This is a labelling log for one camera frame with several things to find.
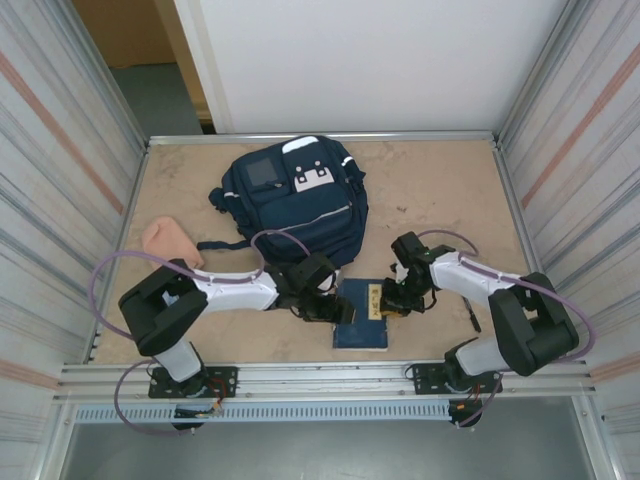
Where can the dark blue book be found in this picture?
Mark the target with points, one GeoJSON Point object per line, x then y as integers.
{"type": "Point", "coordinates": [360, 330]}

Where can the navy blue backpack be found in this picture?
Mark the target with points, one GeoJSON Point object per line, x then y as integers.
{"type": "Point", "coordinates": [310, 220]}

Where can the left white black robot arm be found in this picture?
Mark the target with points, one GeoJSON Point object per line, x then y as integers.
{"type": "Point", "coordinates": [235, 295]}

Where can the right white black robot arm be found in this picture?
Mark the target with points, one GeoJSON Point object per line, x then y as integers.
{"type": "Point", "coordinates": [460, 275]}

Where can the black pen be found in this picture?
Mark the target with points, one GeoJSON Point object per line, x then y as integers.
{"type": "Point", "coordinates": [474, 320]}

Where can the pink cloth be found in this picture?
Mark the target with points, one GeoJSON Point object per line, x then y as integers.
{"type": "Point", "coordinates": [170, 240]}

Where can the brown wooden door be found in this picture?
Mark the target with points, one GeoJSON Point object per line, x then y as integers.
{"type": "Point", "coordinates": [130, 30]}

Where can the aluminium mounting rail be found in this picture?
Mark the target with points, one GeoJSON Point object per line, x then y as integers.
{"type": "Point", "coordinates": [320, 380]}

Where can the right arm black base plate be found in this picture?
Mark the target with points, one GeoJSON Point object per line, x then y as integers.
{"type": "Point", "coordinates": [425, 377]}

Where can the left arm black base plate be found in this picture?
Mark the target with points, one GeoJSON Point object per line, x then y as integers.
{"type": "Point", "coordinates": [225, 382]}

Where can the aluminium table edge frame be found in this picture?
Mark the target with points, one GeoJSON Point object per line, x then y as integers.
{"type": "Point", "coordinates": [320, 136]}

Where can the aluminium enclosure post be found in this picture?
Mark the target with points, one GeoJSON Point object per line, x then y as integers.
{"type": "Point", "coordinates": [115, 85]}
{"type": "Point", "coordinates": [537, 70]}

